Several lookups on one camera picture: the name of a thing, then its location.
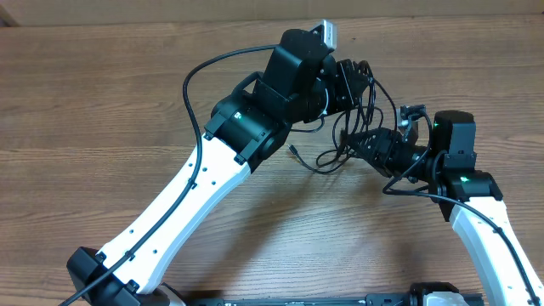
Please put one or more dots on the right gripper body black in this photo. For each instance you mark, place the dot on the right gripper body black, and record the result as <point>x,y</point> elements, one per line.
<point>401,155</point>

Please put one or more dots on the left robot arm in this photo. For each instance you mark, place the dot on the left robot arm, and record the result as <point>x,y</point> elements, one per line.
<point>302,82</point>

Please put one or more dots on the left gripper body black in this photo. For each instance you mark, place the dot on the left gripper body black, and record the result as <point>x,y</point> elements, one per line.
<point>339,95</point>

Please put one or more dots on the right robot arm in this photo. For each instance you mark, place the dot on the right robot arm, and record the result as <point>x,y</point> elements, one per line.
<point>434,158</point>

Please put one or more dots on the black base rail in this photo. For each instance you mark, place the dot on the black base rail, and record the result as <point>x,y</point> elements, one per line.
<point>374,299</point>

